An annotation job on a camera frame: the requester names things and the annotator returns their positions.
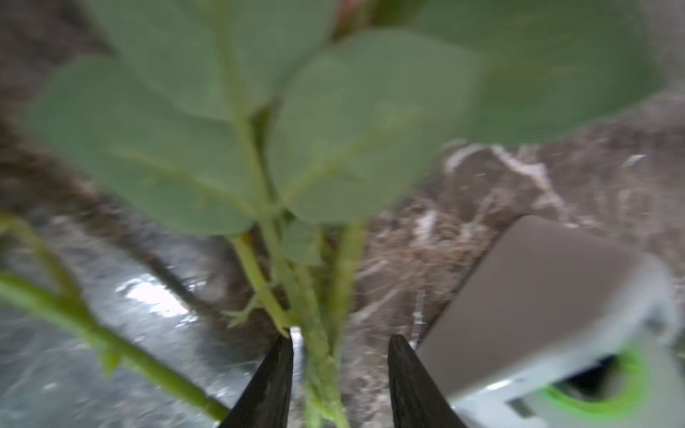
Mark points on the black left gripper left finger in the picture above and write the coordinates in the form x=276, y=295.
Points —
x=265, y=401

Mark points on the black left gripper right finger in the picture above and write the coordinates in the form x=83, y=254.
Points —
x=416, y=399

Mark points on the green core tape roll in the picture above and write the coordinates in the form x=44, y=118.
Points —
x=612, y=389

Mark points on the pink artificial flower bouquet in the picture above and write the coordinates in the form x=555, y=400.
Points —
x=286, y=129

